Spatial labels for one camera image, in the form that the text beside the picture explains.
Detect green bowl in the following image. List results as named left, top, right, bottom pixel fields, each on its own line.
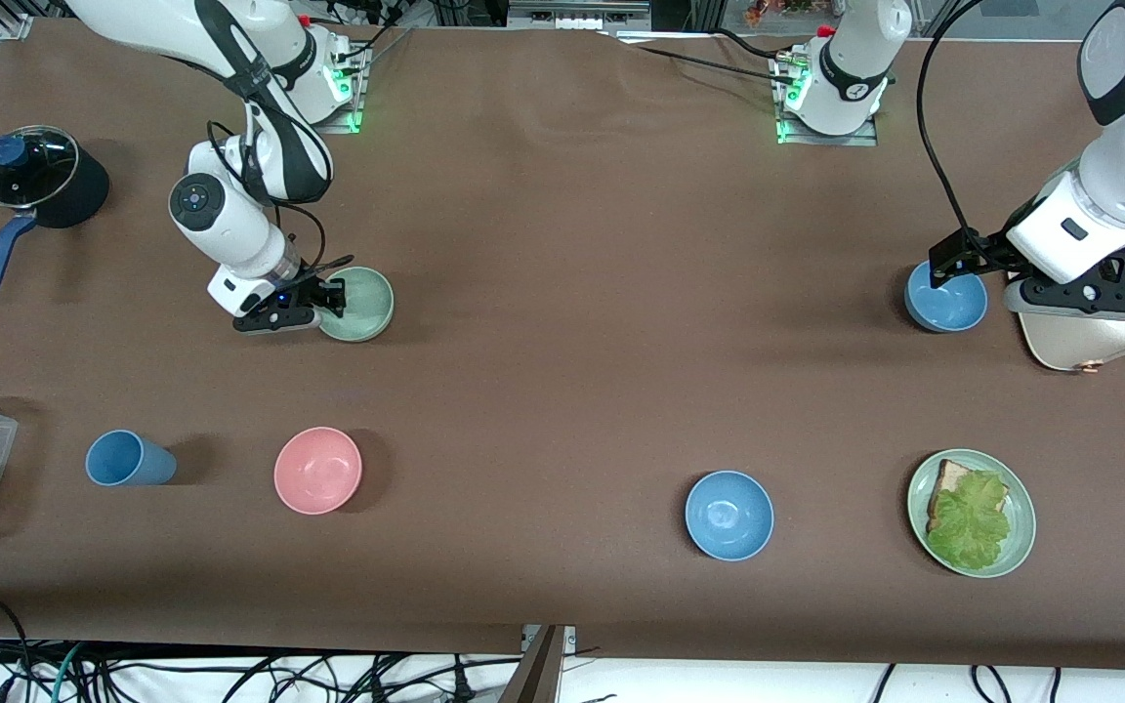
left=313, top=266, right=396, bottom=344

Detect blue bowl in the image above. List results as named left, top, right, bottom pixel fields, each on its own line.
left=685, top=471, right=775, bottom=562
left=904, top=260, right=990, bottom=335

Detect pink bowl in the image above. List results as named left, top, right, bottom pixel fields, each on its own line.
left=273, top=427, right=364, bottom=516

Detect cream toaster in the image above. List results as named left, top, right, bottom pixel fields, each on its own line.
left=1012, top=249, right=1125, bottom=375

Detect dark blue pot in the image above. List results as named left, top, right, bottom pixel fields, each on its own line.
left=0, top=132, right=111, bottom=297

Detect blue ribbed cup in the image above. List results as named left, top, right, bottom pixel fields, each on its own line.
left=85, top=430, right=178, bottom=487

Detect white bread slice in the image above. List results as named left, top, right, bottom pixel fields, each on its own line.
left=927, top=459, right=1011, bottom=533

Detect brown table cover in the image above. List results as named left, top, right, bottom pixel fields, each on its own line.
left=0, top=18, right=1125, bottom=673

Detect green plate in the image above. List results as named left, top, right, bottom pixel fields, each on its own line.
left=907, top=449, right=1037, bottom=579

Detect green lettuce leaf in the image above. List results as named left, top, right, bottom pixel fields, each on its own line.
left=926, top=471, right=1013, bottom=571

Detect grey power strip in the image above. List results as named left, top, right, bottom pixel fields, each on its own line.
left=509, top=0, right=651, bottom=30

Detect dark table beam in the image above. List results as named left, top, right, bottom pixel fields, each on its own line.
left=499, top=625, right=568, bottom=703

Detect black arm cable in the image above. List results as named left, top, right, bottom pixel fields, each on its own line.
left=207, top=103, right=356, bottom=294
left=917, top=0, right=988, bottom=257

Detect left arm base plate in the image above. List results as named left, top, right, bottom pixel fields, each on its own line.
left=775, top=49, right=881, bottom=147

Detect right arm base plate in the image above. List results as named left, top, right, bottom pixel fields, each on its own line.
left=313, top=39, right=368, bottom=135

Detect black table cable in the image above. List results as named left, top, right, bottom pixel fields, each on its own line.
left=611, top=29, right=793, bottom=84

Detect teal cable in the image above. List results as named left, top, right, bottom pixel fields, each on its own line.
left=47, top=641, right=85, bottom=703

